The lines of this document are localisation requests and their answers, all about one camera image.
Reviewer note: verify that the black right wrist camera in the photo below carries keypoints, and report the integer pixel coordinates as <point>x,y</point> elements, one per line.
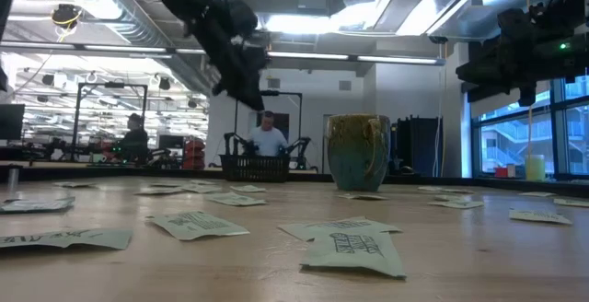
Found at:
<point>524,23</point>

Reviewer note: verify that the small red box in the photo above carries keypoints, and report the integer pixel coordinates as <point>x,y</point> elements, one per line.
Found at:
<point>500,172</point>

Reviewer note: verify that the person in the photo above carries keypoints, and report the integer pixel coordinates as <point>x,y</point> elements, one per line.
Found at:
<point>133,143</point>
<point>268,141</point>

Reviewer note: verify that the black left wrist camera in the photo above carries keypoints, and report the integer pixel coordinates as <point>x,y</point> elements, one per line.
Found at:
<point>243,16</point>

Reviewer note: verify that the green brown ceramic mug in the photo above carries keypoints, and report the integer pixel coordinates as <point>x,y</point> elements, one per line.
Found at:
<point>359,164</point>

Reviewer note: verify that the pale stevia sweetener packet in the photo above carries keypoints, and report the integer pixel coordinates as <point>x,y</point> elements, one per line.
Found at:
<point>361,196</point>
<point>538,216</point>
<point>158,191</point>
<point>536,194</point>
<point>430,188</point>
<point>248,189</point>
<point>455,204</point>
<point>201,189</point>
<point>234,199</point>
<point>165,184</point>
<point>69,238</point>
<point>73,184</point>
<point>458,191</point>
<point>570,203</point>
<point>198,226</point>
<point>354,256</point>

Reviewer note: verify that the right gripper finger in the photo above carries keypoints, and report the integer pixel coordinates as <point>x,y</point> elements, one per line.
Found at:
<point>488,65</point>
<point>490,83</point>

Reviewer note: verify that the yellow plastic container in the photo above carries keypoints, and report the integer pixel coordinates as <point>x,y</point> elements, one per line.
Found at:
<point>535,168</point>

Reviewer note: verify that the silver metal post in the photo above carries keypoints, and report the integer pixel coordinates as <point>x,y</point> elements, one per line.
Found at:
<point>14,177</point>

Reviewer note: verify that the red storage bin stack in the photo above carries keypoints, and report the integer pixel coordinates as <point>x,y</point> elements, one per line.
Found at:
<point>194,154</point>

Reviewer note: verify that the black background robot arm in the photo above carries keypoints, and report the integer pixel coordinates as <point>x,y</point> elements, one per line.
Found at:
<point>230,143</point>
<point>299,147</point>

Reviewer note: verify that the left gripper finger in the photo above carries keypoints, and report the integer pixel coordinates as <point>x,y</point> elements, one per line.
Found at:
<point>226,85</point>
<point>253,85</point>

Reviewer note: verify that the large glass window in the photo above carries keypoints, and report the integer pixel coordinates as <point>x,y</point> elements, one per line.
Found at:
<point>506,141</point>

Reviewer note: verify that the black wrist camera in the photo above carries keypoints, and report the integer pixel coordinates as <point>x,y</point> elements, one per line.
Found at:
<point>524,23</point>
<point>243,16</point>

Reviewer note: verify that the small black computer monitor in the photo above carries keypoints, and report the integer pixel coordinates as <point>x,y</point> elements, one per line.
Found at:
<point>171,142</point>

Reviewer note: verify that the silver round air duct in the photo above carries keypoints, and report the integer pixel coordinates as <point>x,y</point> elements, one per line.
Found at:
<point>138,30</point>

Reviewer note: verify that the long linear ceiling light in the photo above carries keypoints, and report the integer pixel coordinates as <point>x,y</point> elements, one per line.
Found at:
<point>396,60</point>

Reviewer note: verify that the black metal station frame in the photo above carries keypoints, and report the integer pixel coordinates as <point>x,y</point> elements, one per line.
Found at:
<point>129,85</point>
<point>285,93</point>

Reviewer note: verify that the silver rectangular air duct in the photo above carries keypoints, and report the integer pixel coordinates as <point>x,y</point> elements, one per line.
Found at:
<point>483,12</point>

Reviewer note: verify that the grey wall vent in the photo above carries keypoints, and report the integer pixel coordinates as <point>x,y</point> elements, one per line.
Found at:
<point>345,85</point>
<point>274,84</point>

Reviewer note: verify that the black mesh bin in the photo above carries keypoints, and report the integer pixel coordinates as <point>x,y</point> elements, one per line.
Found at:
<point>254,168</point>

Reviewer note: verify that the black dome camera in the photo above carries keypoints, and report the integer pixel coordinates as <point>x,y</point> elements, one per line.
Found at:
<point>438,39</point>

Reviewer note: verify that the black cabinet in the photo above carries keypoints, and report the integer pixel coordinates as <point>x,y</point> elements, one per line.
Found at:
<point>419,147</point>

